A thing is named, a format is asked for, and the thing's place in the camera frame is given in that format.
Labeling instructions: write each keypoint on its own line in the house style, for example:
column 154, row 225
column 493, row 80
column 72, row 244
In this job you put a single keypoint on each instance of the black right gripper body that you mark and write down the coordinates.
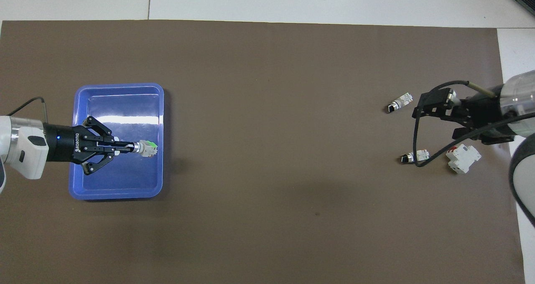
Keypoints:
column 482, row 110

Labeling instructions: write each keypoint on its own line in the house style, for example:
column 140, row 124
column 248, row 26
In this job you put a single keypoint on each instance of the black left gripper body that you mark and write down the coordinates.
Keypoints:
column 67, row 144

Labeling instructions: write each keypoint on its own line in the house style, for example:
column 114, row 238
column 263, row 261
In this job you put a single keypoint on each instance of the white switch green base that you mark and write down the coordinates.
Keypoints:
column 402, row 101
column 146, row 148

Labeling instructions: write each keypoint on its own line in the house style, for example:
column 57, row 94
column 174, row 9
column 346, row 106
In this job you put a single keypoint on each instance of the blue plastic tray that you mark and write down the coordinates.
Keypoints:
column 121, row 179

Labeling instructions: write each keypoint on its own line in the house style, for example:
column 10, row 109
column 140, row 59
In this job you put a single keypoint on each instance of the white circuit breaker red lever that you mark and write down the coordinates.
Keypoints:
column 463, row 158

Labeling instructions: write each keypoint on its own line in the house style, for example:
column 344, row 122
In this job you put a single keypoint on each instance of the brown table mat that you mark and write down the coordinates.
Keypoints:
column 271, row 150

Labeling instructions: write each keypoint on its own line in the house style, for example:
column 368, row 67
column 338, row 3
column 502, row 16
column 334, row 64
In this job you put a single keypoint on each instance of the white switch orange base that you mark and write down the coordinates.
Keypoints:
column 416, row 156

